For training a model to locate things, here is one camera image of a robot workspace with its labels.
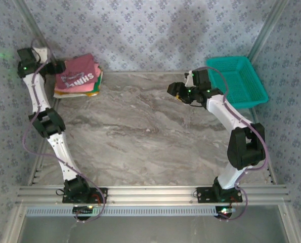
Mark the maroon t-shirt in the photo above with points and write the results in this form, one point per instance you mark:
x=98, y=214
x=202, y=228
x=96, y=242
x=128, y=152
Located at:
x=77, y=72

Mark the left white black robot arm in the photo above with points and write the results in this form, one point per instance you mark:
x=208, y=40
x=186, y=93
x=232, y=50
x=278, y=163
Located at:
x=36, y=91

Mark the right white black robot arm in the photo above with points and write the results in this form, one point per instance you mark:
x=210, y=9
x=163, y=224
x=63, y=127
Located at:
x=221, y=108

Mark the white and yellow folded t-shirt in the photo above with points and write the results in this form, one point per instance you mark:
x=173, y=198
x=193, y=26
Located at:
x=64, y=95

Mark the pink folded t-shirt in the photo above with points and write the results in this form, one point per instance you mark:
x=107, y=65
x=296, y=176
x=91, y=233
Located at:
x=84, y=88

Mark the green folded t-shirt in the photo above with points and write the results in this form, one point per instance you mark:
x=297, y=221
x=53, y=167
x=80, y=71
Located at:
x=98, y=84

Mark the teal plastic basket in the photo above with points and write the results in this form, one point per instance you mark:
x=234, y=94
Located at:
x=237, y=81

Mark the black electronics module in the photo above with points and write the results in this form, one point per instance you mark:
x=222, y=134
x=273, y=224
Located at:
x=83, y=211
x=224, y=212

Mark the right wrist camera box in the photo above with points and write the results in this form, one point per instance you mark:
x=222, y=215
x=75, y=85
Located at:
x=189, y=79

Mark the aluminium frame post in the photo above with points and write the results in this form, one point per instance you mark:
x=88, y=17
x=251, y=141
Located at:
x=269, y=27
x=31, y=25

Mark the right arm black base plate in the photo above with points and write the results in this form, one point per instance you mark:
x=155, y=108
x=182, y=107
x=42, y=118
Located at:
x=203, y=195

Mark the aluminium mounting rail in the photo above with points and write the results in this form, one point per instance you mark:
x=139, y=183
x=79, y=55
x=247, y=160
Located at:
x=152, y=195

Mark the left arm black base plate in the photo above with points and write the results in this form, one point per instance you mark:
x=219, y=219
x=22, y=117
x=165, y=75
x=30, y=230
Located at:
x=101, y=191

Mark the aluminium frame leg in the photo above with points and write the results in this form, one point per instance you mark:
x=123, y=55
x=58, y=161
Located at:
x=13, y=227
x=293, y=227

